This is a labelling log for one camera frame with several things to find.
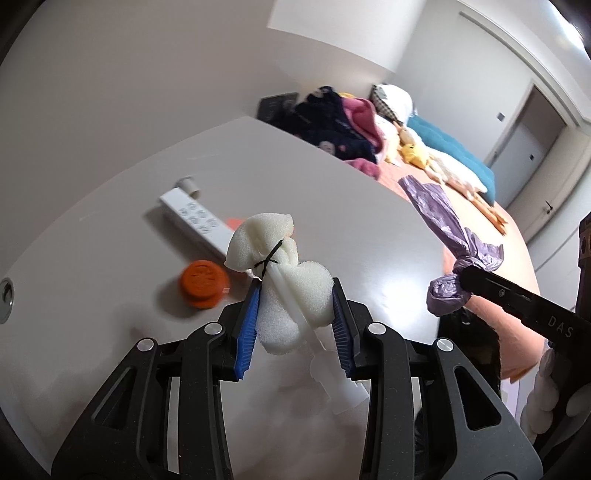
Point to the bed with orange sheet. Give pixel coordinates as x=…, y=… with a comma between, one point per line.
x=508, y=249

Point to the purple plastic bag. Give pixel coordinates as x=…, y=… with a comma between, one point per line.
x=438, y=207

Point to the person's right hand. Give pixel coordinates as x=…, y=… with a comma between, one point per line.
x=545, y=383

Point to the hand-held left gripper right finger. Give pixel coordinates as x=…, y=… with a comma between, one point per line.
x=344, y=332

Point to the pink clothing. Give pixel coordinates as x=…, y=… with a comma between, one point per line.
x=360, y=110

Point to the white pillow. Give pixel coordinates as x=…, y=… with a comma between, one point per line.
x=397, y=99

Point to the white plush goose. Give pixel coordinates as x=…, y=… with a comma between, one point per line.
x=457, y=170

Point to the orange wrapper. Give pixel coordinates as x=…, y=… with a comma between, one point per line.
x=235, y=224

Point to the orange round cap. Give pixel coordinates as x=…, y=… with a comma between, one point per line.
x=203, y=281

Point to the small grey cup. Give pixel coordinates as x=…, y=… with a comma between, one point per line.
x=190, y=184

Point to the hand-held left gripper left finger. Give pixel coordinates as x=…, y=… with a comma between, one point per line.
x=247, y=332

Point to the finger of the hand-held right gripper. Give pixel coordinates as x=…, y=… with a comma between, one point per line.
x=517, y=304

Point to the white foam with plastic piece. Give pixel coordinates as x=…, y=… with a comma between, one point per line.
x=286, y=295

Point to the cream plush toy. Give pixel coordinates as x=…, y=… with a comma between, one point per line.
x=392, y=138

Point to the black wall panel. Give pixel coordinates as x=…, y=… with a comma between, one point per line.
x=274, y=106

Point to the long white carton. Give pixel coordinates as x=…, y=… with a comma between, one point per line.
x=194, y=212

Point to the white door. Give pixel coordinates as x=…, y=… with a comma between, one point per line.
x=521, y=147
x=563, y=203

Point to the dark blue clothing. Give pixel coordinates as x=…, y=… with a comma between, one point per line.
x=323, y=124

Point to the yellow plush toy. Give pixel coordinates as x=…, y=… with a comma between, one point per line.
x=415, y=154

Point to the checkered pillow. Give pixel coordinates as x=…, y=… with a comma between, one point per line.
x=385, y=108

